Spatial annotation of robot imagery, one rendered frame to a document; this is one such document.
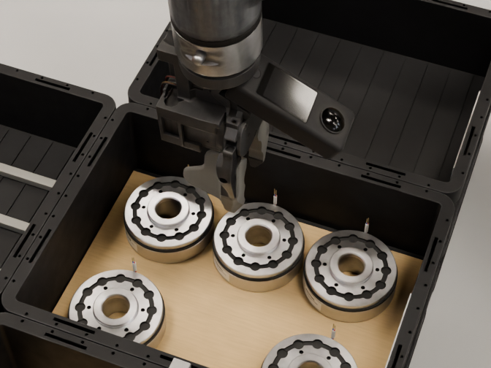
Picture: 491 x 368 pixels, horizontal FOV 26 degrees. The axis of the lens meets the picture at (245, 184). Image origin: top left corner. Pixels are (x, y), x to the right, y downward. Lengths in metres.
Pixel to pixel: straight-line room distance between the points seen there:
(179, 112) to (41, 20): 0.77
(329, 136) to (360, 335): 0.31
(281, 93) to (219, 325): 0.34
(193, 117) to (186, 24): 0.13
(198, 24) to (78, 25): 0.85
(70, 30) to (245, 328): 0.67
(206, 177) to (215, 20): 0.23
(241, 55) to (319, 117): 0.11
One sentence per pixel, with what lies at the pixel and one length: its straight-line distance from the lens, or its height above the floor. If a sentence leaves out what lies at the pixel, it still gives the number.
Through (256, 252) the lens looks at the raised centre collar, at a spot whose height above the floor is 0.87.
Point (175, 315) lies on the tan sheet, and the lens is 1.18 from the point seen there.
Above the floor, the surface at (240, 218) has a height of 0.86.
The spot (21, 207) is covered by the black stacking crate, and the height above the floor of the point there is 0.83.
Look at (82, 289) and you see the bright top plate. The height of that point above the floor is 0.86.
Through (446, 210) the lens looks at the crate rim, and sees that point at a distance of 1.15.
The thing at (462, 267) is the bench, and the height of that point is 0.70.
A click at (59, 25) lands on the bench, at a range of 1.67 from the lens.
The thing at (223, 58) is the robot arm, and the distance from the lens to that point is 0.86.
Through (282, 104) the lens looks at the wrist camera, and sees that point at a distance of 0.92.
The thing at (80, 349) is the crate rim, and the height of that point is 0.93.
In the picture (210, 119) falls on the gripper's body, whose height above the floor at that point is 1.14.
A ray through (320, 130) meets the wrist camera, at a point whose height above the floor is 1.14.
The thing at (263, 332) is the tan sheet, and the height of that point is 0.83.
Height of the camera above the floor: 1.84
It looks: 52 degrees down
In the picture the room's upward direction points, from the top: straight up
